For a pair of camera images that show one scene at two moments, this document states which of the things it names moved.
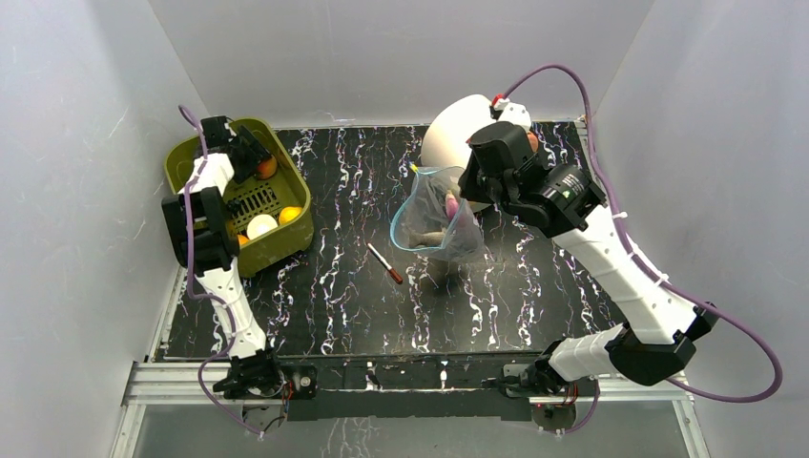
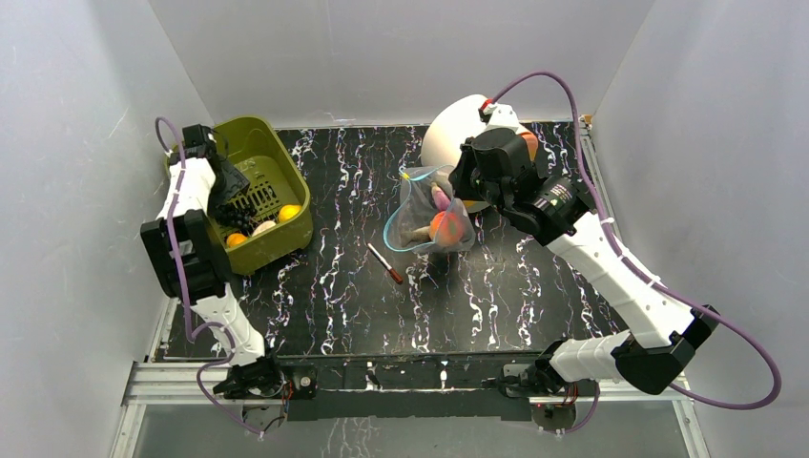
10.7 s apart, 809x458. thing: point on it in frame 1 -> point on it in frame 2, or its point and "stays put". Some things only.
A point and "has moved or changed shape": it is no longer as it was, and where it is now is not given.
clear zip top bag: [436, 219] has moved or changed shape
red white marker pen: [383, 260] stays put
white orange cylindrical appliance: [451, 128] stays put
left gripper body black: [250, 156] -> [230, 184]
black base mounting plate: [466, 387] stays put
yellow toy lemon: [288, 214] stays put
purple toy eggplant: [451, 205] -> [440, 197]
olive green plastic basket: [259, 197] stays put
